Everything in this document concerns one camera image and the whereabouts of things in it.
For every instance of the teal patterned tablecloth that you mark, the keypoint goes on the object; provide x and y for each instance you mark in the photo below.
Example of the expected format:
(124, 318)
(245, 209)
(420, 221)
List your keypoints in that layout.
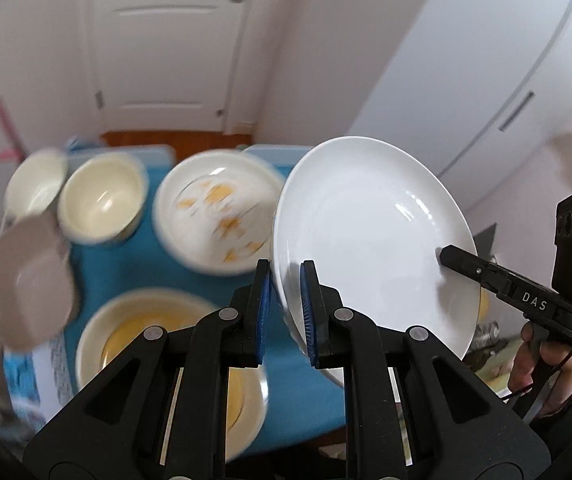
(126, 265)

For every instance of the person's right hand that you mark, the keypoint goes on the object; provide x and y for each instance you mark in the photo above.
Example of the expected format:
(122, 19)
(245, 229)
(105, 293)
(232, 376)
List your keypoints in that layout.
(566, 385)

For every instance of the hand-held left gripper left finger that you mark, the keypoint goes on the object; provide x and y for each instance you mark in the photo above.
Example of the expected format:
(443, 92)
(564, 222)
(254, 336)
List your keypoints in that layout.
(264, 305)

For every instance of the dark grey angular object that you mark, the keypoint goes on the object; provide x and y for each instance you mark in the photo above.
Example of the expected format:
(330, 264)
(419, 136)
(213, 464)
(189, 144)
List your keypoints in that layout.
(486, 242)

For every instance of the cream deep plate yellow inside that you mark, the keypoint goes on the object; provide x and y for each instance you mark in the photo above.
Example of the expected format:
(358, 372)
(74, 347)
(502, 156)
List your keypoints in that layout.
(131, 320)

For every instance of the plain white plate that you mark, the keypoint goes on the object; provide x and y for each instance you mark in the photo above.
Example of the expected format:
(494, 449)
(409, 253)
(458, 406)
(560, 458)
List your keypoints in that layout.
(366, 240)

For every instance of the beige square dish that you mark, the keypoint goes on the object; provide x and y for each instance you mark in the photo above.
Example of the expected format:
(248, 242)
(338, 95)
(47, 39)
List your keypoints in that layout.
(28, 280)

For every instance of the cream ceramic bowl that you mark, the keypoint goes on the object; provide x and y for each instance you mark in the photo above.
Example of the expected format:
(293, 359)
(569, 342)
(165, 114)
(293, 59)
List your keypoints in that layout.
(33, 185)
(101, 200)

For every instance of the white panelled door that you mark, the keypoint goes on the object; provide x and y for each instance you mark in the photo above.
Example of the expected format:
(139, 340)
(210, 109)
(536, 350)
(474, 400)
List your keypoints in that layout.
(166, 50)

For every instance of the white wardrobe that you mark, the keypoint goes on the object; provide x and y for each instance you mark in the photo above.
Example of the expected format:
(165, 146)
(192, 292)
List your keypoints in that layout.
(476, 60)

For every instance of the yellow patterned white plate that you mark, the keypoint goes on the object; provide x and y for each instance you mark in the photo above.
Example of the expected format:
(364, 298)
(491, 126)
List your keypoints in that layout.
(213, 210)

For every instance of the pink stick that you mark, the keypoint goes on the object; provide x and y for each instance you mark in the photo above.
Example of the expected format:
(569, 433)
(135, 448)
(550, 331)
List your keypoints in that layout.
(8, 130)

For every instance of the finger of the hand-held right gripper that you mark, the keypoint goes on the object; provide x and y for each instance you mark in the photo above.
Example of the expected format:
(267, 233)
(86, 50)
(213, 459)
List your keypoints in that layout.
(471, 265)

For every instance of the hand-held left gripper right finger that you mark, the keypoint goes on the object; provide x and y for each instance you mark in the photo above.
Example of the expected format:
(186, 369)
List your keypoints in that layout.
(309, 312)

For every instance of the blue white patterned cloth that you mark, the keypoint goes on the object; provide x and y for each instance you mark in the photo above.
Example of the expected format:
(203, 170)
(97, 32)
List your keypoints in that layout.
(18, 385)

